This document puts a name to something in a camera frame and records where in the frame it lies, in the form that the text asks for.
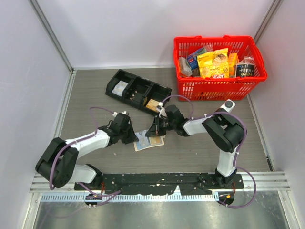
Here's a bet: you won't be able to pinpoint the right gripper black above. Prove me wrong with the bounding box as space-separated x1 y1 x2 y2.
145 115 176 137

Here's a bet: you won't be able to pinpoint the beige leather card holder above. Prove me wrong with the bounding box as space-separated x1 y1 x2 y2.
133 130 164 152

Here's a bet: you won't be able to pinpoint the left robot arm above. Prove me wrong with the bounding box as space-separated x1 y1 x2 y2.
35 111 138 190

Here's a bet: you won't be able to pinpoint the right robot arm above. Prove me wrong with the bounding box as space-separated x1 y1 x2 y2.
145 100 247 188

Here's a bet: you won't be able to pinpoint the gold card in tray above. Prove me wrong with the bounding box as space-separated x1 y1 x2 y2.
145 99 159 112

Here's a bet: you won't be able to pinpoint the white cards in tray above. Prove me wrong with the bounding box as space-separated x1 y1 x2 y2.
112 81 128 97

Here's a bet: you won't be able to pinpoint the black three-compartment tray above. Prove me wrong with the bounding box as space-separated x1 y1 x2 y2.
105 69 172 116

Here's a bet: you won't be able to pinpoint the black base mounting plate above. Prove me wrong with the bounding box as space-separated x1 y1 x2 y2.
74 173 244 196

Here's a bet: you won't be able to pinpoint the red plastic shopping basket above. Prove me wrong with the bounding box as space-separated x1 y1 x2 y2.
173 35 267 101

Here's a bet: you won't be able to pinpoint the grey wrapped package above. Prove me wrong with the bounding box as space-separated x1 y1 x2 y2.
178 57 193 77

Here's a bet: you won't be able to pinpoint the brown chocolate box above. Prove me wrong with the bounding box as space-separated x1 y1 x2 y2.
192 68 200 77

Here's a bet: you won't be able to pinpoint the blue snack box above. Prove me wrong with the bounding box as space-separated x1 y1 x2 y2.
186 53 198 69

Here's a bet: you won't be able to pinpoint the yellow chips bag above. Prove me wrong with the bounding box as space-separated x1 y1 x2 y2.
197 48 229 79

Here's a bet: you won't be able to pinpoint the green sponge pack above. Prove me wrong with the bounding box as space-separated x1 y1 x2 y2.
195 47 207 56

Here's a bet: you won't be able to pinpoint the orange snack box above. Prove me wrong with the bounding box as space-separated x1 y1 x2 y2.
228 53 239 78

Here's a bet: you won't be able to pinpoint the black round can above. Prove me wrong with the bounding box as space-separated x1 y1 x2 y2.
235 63 254 78

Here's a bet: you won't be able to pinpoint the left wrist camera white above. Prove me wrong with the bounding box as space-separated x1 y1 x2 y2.
112 111 129 117

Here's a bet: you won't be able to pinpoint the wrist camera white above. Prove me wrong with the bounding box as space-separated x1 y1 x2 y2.
156 102 167 118
112 111 129 117

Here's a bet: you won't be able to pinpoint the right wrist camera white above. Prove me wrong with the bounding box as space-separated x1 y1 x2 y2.
156 102 167 118

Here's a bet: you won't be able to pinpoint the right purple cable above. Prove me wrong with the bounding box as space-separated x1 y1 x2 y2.
158 94 257 210

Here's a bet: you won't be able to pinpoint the purple cable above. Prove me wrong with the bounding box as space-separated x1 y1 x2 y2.
158 94 257 210
49 106 122 208

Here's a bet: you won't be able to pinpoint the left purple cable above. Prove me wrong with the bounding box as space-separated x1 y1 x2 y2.
49 106 122 208

